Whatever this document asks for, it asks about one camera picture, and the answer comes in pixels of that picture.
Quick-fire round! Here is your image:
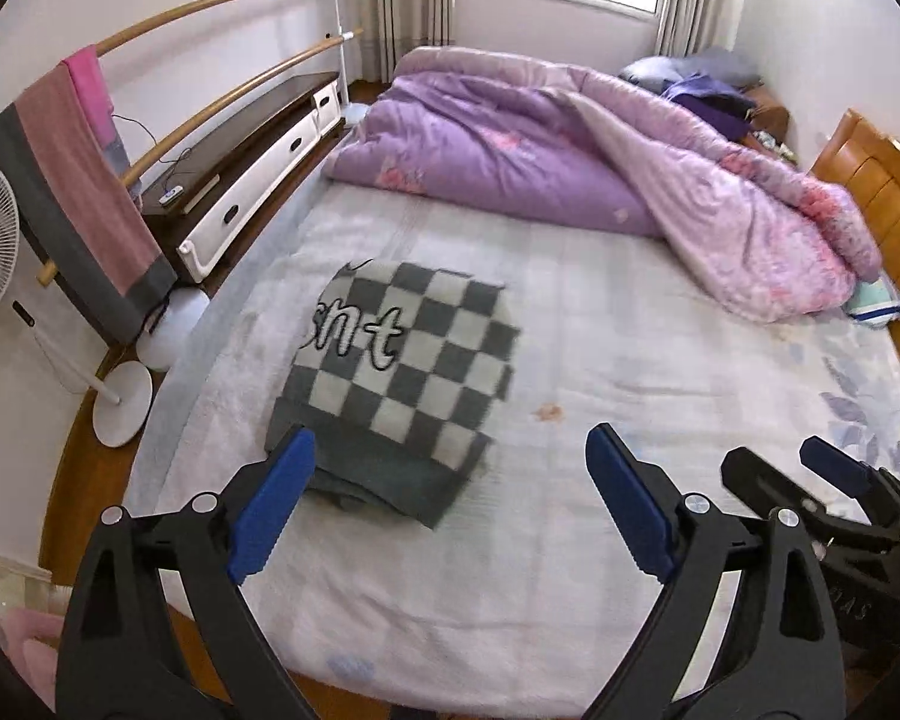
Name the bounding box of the grey and pink towel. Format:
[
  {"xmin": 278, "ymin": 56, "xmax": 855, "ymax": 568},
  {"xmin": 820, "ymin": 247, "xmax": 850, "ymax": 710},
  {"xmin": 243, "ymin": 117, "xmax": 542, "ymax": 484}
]
[{"xmin": 0, "ymin": 64, "xmax": 177, "ymax": 346}]

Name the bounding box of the grey white checkered cardigan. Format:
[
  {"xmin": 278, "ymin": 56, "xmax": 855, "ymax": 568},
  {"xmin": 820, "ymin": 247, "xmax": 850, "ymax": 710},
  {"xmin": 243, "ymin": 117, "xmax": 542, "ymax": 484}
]
[{"xmin": 265, "ymin": 259, "xmax": 522, "ymax": 530}]

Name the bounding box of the bright pink cloth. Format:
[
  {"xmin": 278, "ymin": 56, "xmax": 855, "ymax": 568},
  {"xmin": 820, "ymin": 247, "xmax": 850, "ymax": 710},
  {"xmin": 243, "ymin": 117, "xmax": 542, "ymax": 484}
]
[{"xmin": 61, "ymin": 45, "xmax": 121, "ymax": 155}]

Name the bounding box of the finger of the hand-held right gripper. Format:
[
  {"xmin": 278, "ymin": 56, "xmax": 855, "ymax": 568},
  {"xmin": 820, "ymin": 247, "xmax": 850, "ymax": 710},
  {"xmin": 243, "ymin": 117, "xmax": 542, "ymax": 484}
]
[
  {"xmin": 799, "ymin": 435, "xmax": 900, "ymax": 533},
  {"xmin": 720, "ymin": 446, "xmax": 895, "ymax": 542}
]

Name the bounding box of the black cable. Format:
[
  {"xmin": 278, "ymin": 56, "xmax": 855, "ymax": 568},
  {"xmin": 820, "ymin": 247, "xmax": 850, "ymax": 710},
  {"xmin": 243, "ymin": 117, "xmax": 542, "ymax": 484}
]
[{"xmin": 112, "ymin": 114, "xmax": 196, "ymax": 166}]

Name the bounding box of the wooden headboard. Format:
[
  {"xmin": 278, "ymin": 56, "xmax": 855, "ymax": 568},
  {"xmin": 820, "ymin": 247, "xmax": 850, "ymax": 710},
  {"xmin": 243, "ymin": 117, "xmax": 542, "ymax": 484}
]
[{"xmin": 808, "ymin": 109, "xmax": 900, "ymax": 376}]

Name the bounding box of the purple floral quilt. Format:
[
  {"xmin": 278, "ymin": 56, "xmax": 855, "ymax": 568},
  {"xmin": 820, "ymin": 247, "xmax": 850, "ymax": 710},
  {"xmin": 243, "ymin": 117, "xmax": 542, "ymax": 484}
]
[{"xmin": 322, "ymin": 45, "xmax": 884, "ymax": 323}]

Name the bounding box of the pink fuzzy cloth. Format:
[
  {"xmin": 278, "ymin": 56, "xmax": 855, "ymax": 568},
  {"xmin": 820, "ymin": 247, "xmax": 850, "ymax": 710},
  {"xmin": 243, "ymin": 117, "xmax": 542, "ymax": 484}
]
[{"xmin": 0, "ymin": 607, "xmax": 65, "ymax": 698}]

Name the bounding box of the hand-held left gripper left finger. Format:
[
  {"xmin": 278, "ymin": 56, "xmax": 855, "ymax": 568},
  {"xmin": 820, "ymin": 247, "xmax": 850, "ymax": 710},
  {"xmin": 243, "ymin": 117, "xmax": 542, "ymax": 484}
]
[{"xmin": 55, "ymin": 424, "xmax": 317, "ymax": 720}]

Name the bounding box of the grey striped curtain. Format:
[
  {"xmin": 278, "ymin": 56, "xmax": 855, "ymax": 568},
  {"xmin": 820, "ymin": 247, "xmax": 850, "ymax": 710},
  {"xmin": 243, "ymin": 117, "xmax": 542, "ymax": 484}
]
[
  {"xmin": 341, "ymin": 0, "xmax": 458, "ymax": 85},
  {"xmin": 654, "ymin": 0, "xmax": 743, "ymax": 61}
]

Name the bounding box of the double wooden ballet barre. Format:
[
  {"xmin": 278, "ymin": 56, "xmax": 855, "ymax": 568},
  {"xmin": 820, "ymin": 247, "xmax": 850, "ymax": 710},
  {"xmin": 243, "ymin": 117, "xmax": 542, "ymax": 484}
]
[{"xmin": 0, "ymin": 0, "xmax": 365, "ymax": 372}]

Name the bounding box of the brown armchair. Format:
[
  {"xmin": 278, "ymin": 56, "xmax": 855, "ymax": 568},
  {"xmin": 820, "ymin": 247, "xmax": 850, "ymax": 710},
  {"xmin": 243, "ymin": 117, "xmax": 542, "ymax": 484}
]
[{"xmin": 742, "ymin": 82, "xmax": 792, "ymax": 143}]

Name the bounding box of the bed mattress with white sheet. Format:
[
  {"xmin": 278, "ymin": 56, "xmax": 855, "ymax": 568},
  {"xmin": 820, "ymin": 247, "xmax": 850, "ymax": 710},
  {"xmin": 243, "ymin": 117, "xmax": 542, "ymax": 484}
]
[{"xmin": 124, "ymin": 180, "xmax": 900, "ymax": 717}]

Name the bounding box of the blue striped pillow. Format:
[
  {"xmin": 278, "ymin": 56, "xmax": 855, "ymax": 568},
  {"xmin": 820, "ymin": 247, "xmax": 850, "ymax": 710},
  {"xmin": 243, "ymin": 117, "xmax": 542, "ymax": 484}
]
[{"xmin": 846, "ymin": 277, "xmax": 900, "ymax": 327}]

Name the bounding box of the dark purple cloth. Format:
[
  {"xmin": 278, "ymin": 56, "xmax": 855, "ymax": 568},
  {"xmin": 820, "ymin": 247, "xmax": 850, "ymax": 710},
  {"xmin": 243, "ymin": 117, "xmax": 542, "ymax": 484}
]
[{"xmin": 660, "ymin": 73, "xmax": 758, "ymax": 142}]

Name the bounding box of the dark and white media cabinet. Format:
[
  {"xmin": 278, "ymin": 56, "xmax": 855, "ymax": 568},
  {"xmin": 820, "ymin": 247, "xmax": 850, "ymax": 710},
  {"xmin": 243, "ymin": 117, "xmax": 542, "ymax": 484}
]
[{"xmin": 139, "ymin": 73, "xmax": 344, "ymax": 284}]

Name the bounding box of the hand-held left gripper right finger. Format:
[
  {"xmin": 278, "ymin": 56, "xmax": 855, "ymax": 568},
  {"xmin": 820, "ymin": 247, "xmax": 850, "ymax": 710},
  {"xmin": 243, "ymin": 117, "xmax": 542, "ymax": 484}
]
[{"xmin": 581, "ymin": 424, "xmax": 848, "ymax": 720}]

